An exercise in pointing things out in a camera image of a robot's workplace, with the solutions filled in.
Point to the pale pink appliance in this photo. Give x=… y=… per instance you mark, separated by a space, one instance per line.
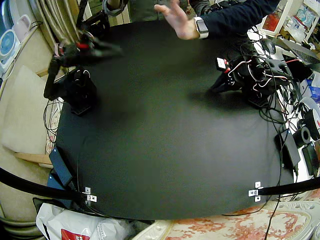
x=22 y=27

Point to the white blue desk fan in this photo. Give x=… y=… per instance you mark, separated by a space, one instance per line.
x=7 y=45

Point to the black camera rig bar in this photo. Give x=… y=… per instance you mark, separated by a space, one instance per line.
x=287 y=188
x=37 y=186

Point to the gray-shirted person's right hand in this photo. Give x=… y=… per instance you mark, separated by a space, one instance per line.
x=117 y=3

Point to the gray laptop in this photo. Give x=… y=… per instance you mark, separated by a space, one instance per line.
x=302 y=53

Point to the black table mat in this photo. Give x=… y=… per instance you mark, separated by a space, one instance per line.
x=160 y=137

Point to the small metal bracket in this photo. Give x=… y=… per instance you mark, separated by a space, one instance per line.
x=87 y=190
x=92 y=198
x=257 y=185
x=253 y=193

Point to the pink floral tablecloth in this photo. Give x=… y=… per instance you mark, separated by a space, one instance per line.
x=225 y=227

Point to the wooden chair frame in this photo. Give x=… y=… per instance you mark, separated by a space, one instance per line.
x=32 y=158

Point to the black computer mouse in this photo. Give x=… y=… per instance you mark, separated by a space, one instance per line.
x=270 y=46

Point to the blue white package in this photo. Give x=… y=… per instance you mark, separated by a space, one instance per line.
x=315 y=90

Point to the black rectangular box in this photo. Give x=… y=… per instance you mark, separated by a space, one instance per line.
x=310 y=156

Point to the beige seat cushion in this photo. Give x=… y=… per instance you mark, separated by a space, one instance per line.
x=22 y=112

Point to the beige curtain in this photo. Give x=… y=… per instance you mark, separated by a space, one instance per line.
x=57 y=20

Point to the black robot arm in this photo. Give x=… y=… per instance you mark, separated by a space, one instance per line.
x=81 y=92
x=260 y=72

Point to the black filament spool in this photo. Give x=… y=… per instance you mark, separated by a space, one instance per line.
x=312 y=120

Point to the navy-sleeved person's hand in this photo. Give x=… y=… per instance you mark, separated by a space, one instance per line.
x=183 y=27

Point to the blue power adapter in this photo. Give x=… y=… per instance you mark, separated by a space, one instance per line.
x=60 y=166

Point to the black power brick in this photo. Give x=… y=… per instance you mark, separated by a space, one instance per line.
x=290 y=147

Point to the black tape roll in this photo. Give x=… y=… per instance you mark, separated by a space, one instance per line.
x=298 y=138

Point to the white plastic bag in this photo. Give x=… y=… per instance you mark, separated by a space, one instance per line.
x=75 y=222

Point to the blue flat box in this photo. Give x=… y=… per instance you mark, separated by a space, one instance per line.
x=53 y=183

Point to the white shelf frame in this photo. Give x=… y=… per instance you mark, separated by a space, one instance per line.
x=285 y=15

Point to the gray-shirted person's torso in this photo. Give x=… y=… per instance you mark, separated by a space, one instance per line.
x=142 y=11

